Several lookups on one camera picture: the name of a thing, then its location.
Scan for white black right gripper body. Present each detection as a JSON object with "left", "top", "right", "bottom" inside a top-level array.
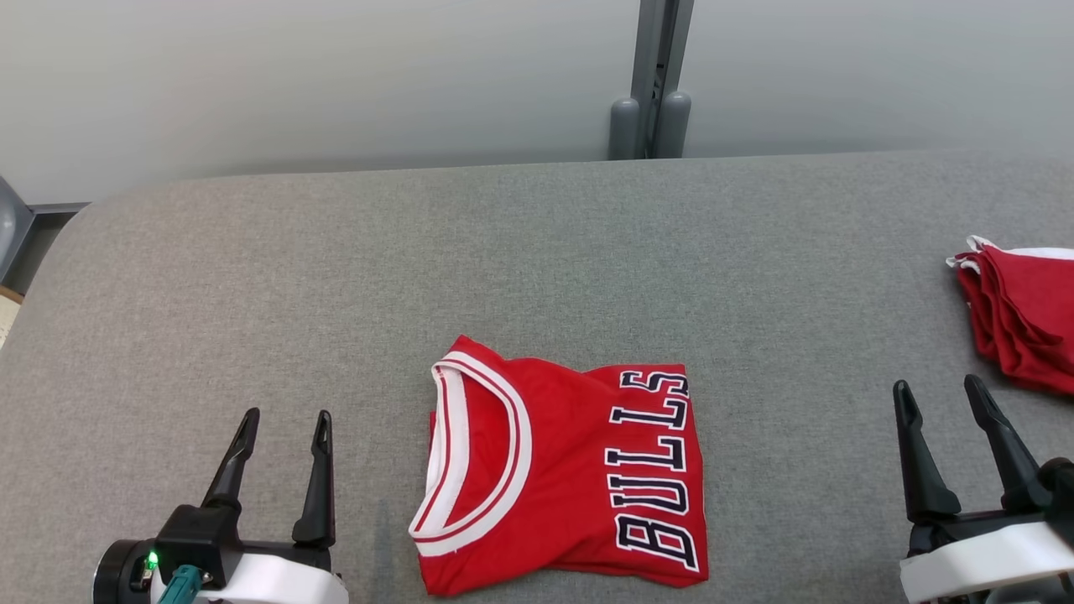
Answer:
[{"left": 899, "top": 506, "right": 1074, "bottom": 604}]

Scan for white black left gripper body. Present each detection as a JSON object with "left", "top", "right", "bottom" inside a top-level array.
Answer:
[{"left": 92, "top": 539, "right": 349, "bottom": 604}]

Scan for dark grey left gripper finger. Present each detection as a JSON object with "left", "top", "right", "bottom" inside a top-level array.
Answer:
[
  {"left": 292, "top": 410, "right": 336, "bottom": 548},
  {"left": 201, "top": 408, "right": 261, "bottom": 510}
]

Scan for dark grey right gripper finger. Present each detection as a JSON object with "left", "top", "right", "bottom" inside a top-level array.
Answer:
[
  {"left": 893, "top": 380, "right": 962, "bottom": 523},
  {"left": 963, "top": 374, "right": 1051, "bottom": 514}
]

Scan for red shorts with white stripe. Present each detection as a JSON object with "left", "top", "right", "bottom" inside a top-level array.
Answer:
[{"left": 946, "top": 236, "right": 1074, "bottom": 397}]

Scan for red Bulls basketball jersey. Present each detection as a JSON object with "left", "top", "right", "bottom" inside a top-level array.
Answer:
[{"left": 409, "top": 336, "right": 710, "bottom": 598}]

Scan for grey metal object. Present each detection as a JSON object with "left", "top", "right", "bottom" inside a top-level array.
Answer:
[{"left": 0, "top": 174, "right": 36, "bottom": 282}]

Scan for teal connector with black cable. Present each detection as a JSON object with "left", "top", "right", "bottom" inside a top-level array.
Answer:
[{"left": 156, "top": 565, "right": 206, "bottom": 604}]

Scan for grey metal partition post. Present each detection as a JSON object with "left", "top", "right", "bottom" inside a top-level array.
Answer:
[{"left": 607, "top": 0, "right": 696, "bottom": 160}]

